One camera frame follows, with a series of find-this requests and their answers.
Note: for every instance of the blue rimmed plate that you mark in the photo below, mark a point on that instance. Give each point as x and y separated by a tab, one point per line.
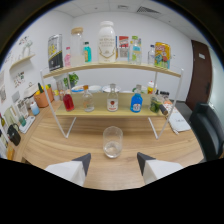
77	89

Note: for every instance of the black bag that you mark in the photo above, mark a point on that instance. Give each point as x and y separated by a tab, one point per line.
14	135

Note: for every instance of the white bowl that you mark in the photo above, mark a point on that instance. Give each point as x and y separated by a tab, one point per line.
95	88
107	88

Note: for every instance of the small clear bottle blue cap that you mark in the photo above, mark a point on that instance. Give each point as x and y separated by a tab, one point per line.
151	57

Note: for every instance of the large white bottle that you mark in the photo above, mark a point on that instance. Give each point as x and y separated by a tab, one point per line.
107	45

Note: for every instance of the orange pot with cactus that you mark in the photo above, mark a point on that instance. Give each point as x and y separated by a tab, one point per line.
42	98

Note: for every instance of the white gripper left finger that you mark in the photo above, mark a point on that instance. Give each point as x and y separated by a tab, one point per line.
68	170

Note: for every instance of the white tray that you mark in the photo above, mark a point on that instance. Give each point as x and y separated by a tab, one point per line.
27	124

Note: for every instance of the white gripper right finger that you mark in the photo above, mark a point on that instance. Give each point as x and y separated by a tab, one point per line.
158	169

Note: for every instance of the clear bottle orange cap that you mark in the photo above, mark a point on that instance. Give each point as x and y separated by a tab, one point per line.
88	101

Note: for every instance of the small pink bottle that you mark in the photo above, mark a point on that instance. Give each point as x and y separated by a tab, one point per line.
67	59

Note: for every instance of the clear bottle green cap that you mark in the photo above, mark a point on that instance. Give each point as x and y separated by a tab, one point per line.
135	51

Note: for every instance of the clear drinking glass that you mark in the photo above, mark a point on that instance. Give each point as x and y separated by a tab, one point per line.
112	143

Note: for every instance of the blue liquid bottle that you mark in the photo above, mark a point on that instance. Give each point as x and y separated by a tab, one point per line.
136	103

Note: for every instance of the white bottle blue label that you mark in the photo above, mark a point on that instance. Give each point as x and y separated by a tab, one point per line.
34	109

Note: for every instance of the wooden wall shelf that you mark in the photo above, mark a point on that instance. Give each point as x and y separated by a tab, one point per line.
22	61

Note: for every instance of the orange printed paper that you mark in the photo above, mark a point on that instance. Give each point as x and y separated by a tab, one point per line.
168	106

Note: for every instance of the red liquid bottle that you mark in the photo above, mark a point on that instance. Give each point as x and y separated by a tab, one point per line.
68	102

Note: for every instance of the black chair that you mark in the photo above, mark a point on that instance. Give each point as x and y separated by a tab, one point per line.
208	128

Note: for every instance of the brown door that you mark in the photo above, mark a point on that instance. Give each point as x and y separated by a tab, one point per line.
200	75

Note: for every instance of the white frame wooden shelf rack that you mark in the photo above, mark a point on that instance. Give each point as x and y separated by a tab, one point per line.
110	65

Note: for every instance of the yellow colourful can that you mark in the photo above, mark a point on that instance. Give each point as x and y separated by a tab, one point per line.
162	55

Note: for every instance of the green potted plant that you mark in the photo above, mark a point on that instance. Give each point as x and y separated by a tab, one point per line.
72	79

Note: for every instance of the spice jars set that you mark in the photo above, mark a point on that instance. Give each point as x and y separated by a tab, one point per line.
164	95

